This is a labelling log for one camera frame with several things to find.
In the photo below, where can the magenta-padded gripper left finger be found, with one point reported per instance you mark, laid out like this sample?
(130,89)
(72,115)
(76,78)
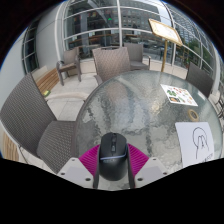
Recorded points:
(87,164)

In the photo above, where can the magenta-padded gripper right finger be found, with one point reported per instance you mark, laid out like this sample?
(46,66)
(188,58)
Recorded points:
(138,161)

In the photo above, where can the black computer mouse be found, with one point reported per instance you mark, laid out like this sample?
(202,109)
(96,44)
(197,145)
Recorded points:
(113,160)

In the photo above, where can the white mouse pad with outline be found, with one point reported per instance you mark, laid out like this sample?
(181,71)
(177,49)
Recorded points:
(195,146)

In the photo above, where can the beige tape roll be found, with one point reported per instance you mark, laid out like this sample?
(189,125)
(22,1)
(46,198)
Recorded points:
(193,115)

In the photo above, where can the grey wicker chair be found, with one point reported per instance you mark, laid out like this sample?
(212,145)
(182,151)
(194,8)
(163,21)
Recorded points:
(70,60)
(136,53)
(30,113)
(199,79)
(111,63)

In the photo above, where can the colourful printed picture sheet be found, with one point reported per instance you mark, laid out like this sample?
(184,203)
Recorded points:
(178,95)

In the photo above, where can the wooden slat bench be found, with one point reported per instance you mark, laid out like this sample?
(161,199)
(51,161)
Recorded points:
(8,146)
(48,80)

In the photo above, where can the gold framed menu stand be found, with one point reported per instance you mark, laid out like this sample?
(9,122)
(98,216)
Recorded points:
(165,30)

